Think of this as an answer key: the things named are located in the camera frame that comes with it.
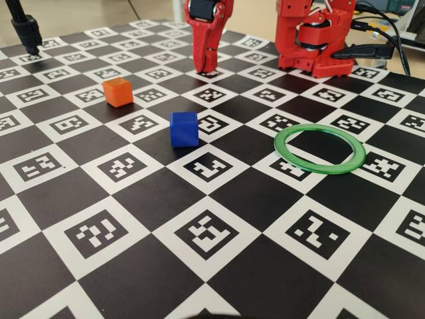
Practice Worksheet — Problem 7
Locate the black USB plug cable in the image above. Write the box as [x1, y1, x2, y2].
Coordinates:
[351, 18, 399, 33]

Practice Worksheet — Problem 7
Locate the red gripper body, black motor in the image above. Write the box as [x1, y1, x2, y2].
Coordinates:
[187, 0, 235, 26]

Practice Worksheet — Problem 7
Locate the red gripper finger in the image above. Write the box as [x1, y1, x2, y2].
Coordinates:
[184, 3, 225, 74]
[214, 25, 230, 51]

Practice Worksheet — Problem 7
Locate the black device corner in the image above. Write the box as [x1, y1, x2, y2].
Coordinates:
[406, 13, 425, 37]

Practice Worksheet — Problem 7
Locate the black clamp handle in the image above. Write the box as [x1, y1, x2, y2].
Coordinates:
[333, 44, 396, 61]

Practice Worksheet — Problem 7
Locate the blue cube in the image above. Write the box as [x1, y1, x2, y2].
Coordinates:
[169, 111, 200, 149]

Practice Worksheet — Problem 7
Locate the orange cube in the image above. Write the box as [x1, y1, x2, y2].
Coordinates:
[102, 76, 134, 108]

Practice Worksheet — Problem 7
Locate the thick black cable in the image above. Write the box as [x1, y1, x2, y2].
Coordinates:
[354, 2, 411, 76]

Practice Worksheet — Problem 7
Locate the black white marker checkerboard mat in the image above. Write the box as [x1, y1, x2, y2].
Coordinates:
[0, 18, 425, 319]

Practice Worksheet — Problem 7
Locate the black holder edge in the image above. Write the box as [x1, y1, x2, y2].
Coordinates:
[194, 310, 242, 319]

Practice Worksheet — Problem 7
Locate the green flat ring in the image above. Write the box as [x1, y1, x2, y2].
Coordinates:
[273, 123, 367, 175]

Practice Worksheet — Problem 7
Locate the dark green storage case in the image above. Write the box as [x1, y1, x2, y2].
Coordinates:
[388, 0, 416, 14]

